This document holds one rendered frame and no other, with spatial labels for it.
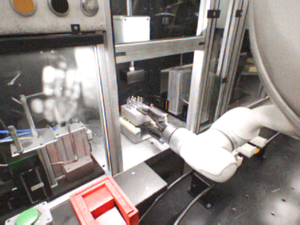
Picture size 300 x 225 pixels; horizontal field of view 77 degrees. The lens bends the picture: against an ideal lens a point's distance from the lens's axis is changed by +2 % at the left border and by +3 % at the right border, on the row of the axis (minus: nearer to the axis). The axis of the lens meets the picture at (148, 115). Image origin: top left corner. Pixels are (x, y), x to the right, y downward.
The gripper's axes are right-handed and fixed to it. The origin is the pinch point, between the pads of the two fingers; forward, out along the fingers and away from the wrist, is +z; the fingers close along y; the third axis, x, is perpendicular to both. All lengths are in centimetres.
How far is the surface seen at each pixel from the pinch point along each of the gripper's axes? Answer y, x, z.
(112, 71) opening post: 25.7, 19.4, -12.8
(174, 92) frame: 3.1, -24.8, 6.0
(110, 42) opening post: 32.8, 19.4, -12.7
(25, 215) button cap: 2, 47, -23
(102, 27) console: 36.4, 21.4, -13.7
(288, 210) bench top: -33, -35, -54
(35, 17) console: 38, 35, -14
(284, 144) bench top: -33, -85, -35
